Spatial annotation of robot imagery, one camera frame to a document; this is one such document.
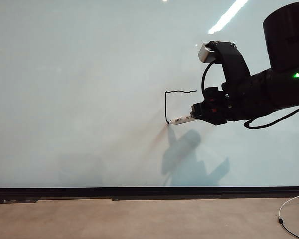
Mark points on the short black marker tray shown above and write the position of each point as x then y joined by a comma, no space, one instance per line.
22,200

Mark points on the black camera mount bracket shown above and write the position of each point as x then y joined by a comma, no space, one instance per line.
233,62

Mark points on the glass whiteboard with black frame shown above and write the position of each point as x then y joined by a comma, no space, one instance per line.
64,99

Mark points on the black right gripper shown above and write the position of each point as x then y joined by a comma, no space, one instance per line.
233,104

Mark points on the long black marker tray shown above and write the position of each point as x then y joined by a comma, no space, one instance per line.
164,198

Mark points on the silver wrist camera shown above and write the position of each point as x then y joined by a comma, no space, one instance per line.
205,52

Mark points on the white marker pen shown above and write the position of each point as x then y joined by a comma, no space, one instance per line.
180,120

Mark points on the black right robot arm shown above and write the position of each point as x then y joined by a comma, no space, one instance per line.
276,92

